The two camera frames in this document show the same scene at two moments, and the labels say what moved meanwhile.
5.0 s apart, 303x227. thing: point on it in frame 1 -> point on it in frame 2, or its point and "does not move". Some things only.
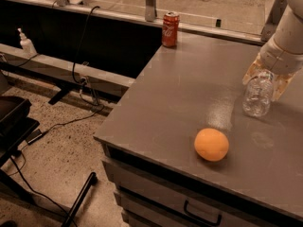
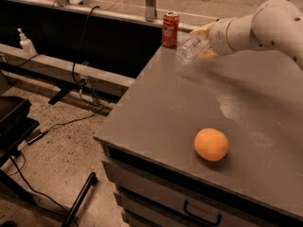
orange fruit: (211, 145) does not move
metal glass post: (150, 2) does not move
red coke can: (170, 29) does not move
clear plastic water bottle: (258, 95) -> (190, 48)
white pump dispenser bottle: (26, 44) does not move
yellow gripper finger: (256, 68) -> (202, 32)
